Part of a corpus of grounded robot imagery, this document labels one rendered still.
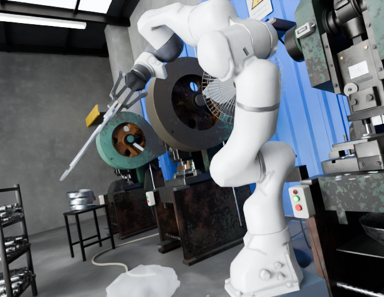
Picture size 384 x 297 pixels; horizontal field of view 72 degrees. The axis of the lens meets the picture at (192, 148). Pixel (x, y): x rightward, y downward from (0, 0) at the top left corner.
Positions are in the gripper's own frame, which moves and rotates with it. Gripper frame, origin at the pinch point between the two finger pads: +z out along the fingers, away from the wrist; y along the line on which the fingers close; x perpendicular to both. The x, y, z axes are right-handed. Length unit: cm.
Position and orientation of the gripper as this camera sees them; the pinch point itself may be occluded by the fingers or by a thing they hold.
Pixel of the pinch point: (112, 110)
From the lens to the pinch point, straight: 97.7
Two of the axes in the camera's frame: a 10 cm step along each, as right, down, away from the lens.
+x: 4.9, -1.5, -8.6
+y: -7.4, -5.9, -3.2
